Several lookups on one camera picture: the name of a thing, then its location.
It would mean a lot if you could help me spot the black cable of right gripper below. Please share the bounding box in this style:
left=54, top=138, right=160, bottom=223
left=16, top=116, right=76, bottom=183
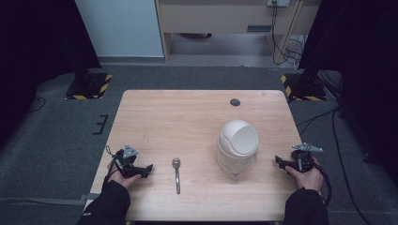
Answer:
left=312, top=162, right=333, bottom=207

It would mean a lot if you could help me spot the person's right hand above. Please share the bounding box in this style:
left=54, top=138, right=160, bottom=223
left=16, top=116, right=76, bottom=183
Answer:
left=284, top=157, right=324, bottom=193

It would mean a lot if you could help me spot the clear bin with white lid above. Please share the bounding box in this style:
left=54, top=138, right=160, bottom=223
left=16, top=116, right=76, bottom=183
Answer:
left=216, top=119, right=260, bottom=180

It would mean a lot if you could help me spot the black striped stand base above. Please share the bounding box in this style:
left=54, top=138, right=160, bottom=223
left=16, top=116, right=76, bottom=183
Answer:
left=65, top=71, right=114, bottom=101
left=279, top=72, right=328, bottom=102

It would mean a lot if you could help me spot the thin black floor cable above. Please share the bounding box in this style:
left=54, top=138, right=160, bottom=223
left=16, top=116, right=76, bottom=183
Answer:
left=27, top=96, right=48, bottom=114

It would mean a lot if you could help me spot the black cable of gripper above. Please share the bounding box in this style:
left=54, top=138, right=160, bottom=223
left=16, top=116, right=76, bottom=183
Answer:
left=103, top=144, right=122, bottom=184
left=312, top=162, right=333, bottom=207

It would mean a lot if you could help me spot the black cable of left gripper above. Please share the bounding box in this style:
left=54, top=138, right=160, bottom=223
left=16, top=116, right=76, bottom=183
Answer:
left=103, top=144, right=122, bottom=184

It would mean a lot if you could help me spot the black hanging desk cable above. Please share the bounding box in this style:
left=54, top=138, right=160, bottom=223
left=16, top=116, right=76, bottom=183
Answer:
left=270, top=2, right=305, bottom=66

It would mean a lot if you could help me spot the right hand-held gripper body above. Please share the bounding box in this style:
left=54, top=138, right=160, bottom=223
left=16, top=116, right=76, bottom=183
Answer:
left=289, top=142, right=324, bottom=173

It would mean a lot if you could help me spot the black curtain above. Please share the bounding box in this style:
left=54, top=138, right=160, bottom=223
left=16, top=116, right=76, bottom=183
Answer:
left=0, top=0, right=102, bottom=148
left=298, top=0, right=398, bottom=188

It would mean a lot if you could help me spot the metal spoon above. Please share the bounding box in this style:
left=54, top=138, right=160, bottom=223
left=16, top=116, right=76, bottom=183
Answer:
left=171, top=157, right=183, bottom=195

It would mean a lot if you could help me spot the person's left hand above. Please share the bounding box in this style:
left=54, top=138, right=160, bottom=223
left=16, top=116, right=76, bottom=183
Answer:
left=107, top=170, right=143, bottom=190

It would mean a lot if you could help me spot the grey power socket box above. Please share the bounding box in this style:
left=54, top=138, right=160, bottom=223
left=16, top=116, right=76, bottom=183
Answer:
left=266, top=0, right=292, bottom=8

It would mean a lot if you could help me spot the long black floor cable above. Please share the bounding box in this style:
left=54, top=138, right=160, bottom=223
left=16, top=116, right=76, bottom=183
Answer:
left=295, top=106, right=374, bottom=225

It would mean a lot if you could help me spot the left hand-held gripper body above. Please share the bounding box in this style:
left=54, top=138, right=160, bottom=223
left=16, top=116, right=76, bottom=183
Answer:
left=113, top=143, right=141, bottom=180

